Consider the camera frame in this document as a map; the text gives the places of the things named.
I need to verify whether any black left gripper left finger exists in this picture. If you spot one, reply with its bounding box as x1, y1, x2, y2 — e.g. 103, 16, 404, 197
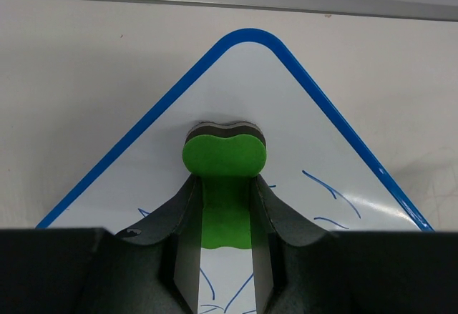
1, 176, 203, 313

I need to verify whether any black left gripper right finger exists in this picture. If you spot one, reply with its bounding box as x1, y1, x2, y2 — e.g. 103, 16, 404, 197
249, 177, 457, 313

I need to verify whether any green whiteboard eraser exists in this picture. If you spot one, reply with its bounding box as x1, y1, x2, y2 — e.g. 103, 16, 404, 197
182, 121, 267, 250

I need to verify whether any blue framed whiteboard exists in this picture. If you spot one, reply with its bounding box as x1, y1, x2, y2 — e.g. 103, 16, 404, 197
37, 29, 433, 313

